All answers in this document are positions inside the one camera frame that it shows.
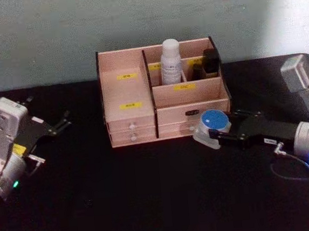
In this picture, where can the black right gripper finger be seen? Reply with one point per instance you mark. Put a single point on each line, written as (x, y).
(245, 113)
(232, 138)

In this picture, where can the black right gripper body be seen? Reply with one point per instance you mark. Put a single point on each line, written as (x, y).
(267, 131)

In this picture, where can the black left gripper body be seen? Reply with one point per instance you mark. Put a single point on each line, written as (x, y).
(36, 129)

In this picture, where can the white jar with blue lid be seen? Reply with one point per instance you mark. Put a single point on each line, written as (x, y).
(212, 125)

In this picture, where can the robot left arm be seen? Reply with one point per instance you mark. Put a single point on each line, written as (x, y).
(4, 126)

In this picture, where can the narrow wooden drawer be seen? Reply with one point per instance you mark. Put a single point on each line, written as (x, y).
(123, 125)
(124, 138)

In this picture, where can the wide wooden drawer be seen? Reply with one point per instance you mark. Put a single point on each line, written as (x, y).
(170, 115)
(174, 130)

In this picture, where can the small dark brown bottle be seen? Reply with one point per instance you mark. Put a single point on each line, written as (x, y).
(198, 72)

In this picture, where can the pale wooden desk organizer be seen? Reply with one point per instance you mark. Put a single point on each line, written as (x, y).
(127, 96)

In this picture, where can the white plastic bottle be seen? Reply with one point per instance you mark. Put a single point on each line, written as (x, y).
(171, 62)

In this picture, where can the black table cloth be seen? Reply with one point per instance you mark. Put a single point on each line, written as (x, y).
(151, 202)

